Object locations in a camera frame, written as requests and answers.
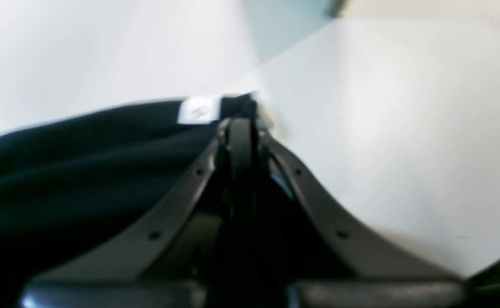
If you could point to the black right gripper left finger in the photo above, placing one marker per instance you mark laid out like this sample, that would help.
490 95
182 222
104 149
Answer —
111 275

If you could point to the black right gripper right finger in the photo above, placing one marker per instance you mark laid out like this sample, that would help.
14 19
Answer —
376 273

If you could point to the black T-shirt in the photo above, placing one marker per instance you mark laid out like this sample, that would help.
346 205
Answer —
68 186

